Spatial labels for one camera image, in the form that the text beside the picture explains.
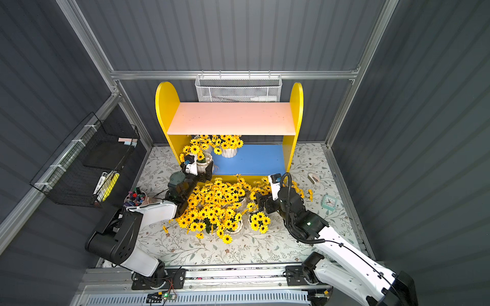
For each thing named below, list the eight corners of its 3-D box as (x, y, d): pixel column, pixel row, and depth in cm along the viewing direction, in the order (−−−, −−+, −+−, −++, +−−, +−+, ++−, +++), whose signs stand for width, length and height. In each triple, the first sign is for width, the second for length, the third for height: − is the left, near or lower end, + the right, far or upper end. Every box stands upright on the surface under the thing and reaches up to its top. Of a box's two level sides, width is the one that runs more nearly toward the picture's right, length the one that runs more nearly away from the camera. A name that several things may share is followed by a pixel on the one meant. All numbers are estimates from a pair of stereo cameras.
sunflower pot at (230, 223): (219, 250, 82) (214, 239, 71) (222, 222, 90) (218, 208, 79) (242, 250, 82) (240, 239, 71) (242, 222, 90) (241, 208, 79)
